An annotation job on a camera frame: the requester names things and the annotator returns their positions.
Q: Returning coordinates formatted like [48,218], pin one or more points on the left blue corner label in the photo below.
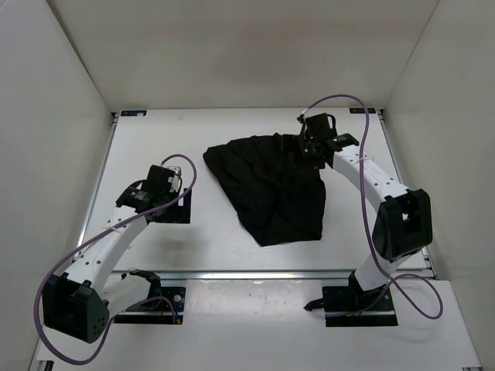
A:
[133,113]

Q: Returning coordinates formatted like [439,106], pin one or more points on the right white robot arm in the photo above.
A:
[403,222]

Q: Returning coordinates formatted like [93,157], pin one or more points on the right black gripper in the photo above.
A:
[291,144]

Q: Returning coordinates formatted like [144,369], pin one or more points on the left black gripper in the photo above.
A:
[179,212]

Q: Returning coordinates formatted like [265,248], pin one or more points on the right blue corner label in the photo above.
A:
[356,110]

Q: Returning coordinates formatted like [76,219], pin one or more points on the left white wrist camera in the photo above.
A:
[175,178]

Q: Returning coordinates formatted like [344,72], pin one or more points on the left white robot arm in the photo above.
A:
[79,302]

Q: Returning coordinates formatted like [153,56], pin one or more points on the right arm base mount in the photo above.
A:
[343,308]

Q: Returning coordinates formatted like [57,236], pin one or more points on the blue corner label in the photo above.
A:
[133,113]
[356,110]

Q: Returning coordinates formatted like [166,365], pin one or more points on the black pleated skirt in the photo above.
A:
[276,201]

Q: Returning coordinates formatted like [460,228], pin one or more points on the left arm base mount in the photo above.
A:
[165,302]

